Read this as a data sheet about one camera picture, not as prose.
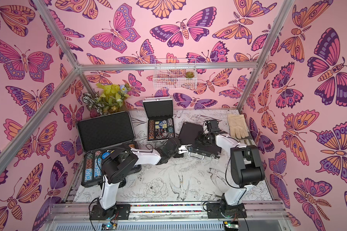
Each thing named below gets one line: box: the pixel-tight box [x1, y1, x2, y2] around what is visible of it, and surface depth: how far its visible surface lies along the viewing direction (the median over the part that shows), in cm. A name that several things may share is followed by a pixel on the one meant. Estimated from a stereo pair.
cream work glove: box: [227, 113, 250, 140], surface depth 112 cm
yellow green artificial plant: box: [96, 82, 132, 114], surface depth 105 cm
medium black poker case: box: [178, 121, 222, 159], surface depth 93 cm
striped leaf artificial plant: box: [81, 90, 105, 116], surface depth 99 cm
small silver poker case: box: [142, 97, 176, 142], surface depth 105 cm
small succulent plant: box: [185, 71, 195, 78], surface depth 95 cm
